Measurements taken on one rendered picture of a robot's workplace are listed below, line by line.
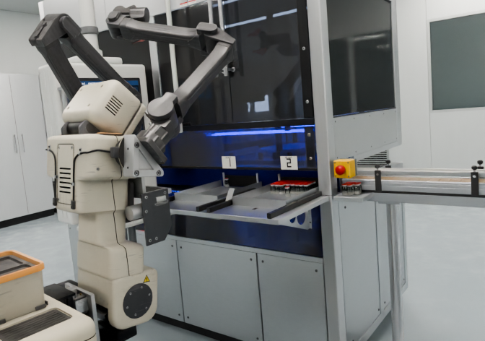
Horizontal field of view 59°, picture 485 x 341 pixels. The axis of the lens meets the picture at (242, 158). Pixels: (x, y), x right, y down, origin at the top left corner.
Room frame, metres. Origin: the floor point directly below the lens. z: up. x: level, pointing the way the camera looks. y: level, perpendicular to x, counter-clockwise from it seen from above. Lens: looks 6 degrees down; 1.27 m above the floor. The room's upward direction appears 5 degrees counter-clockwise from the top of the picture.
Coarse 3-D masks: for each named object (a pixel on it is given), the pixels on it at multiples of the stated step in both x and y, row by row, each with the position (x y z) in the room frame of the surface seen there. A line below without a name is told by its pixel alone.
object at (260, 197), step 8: (248, 192) 1.85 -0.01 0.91; (256, 192) 1.90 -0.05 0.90; (264, 192) 1.95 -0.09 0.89; (304, 192) 1.72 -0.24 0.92; (312, 192) 1.77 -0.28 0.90; (232, 200) 1.76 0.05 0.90; (240, 200) 1.73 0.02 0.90; (248, 200) 1.71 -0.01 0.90; (256, 200) 1.69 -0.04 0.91; (264, 200) 1.66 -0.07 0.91; (272, 200) 1.64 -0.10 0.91; (280, 200) 1.62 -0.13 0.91; (288, 200) 1.62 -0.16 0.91; (296, 200) 1.67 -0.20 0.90
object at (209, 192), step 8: (208, 184) 2.15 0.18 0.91; (216, 184) 2.20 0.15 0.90; (256, 184) 2.04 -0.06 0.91; (176, 192) 1.97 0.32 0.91; (184, 192) 2.01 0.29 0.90; (192, 192) 2.06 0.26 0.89; (200, 192) 2.10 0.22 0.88; (208, 192) 2.08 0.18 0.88; (216, 192) 2.06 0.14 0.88; (224, 192) 2.05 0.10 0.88; (184, 200) 1.93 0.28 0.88; (192, 200) 1.90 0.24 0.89; (200, 200) 1.87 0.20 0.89; (208, 200) 1.84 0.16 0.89
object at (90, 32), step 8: (80, 0) 2.17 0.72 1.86; (88, 0) 2.17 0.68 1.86; (80, 8) 2.17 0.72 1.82; (88, 8) 2.17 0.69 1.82; (80, 16) 2.18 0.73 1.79; (88, 16) 2.17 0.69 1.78; (88, 24) 2.17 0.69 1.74; (88, 32) 2.16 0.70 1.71; (96, 32) 2.18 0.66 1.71; (88, 40) 2.16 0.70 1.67; (96, 40) 2.19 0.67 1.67; (96, 48) 2.18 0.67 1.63
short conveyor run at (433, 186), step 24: (360, 168) 1.90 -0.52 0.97; (384, 168) 1.83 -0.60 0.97; (408, 168) 1.77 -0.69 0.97; (432, 168) 1.72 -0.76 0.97; (480, 168) 1.64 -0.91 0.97; (384, 192) 1.75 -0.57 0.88; (408, 192) 1.69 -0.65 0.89; (432, 192) 1.63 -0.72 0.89; (456, 192) 1.58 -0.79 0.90; (480, 192) 1.54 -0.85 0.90
